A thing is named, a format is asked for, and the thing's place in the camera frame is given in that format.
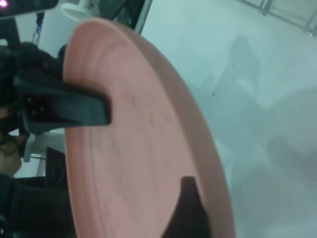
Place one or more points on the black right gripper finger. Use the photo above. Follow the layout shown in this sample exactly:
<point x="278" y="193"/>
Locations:
<point x="188" y="218"/>

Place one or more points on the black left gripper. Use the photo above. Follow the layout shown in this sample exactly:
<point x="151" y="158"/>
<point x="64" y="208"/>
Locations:
<point x="11" y="104"/>

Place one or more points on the pink plate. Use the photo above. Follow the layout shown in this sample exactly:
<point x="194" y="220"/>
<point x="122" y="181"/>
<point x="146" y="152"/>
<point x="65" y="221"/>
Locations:
<point x="138" y="148"/>

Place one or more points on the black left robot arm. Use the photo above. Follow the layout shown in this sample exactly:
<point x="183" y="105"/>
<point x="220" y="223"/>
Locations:
<point x="34" y="210"/>

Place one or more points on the black flat box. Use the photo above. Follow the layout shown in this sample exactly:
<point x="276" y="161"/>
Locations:
<point x="55" y="166"/>

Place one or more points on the white round stand base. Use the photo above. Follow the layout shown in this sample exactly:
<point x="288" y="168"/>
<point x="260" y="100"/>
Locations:
<point x="74" y="11"/>

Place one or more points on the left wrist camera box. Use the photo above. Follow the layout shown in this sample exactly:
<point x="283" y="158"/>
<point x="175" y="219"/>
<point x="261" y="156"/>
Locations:
<point x="27" y="7"/>

